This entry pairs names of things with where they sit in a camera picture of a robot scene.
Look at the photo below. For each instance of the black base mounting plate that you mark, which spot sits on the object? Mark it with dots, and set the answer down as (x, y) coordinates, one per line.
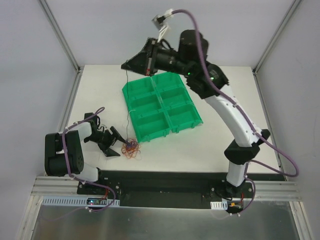
(180, 190)

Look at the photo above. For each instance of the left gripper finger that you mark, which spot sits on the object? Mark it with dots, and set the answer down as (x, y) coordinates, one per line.
(116, 135)
(107, 151)

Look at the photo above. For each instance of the white cable duct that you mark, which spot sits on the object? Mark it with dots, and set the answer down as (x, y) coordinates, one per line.
(219, 205)
(79, 202)

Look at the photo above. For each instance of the left white cable duct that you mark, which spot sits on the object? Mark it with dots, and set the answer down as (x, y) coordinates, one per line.
(79, 202)

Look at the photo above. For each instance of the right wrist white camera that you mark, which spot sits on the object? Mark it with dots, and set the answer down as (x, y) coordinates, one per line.
(160, 21)

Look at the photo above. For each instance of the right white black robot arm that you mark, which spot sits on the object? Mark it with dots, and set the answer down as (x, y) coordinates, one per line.
(210, 83)

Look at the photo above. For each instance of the green plastic bin right column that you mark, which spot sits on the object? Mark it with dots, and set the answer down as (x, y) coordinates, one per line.
(178, 106)

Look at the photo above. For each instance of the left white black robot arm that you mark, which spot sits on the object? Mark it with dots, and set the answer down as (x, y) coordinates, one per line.
(63, 153)

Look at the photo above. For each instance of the right white cable duct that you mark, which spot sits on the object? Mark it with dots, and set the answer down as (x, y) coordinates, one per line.
(219, 205)

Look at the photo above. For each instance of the green plastic bin left column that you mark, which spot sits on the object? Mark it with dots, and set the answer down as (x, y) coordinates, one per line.
(146, 112)

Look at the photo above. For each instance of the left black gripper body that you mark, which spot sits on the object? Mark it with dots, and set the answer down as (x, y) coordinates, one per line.
(106, 141)

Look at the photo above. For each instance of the green plastic bin column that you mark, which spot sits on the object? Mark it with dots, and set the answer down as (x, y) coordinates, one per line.
(178, 106)
(146, 112)

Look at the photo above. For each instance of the aluminium frame rail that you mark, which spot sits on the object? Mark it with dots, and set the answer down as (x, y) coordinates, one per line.
(284, 191)

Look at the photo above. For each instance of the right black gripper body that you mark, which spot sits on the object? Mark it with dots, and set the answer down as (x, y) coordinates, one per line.
(150, 61)

